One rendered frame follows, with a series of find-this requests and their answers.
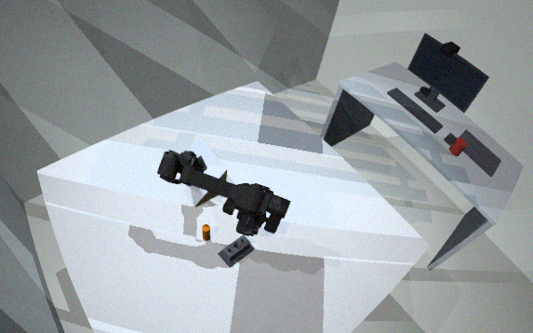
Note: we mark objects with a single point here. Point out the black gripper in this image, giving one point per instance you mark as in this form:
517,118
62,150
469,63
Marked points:
272,222

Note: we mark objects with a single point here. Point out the brown cylinder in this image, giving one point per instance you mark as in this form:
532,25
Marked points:
206,232

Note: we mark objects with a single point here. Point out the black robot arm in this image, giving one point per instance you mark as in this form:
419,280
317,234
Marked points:
251,198

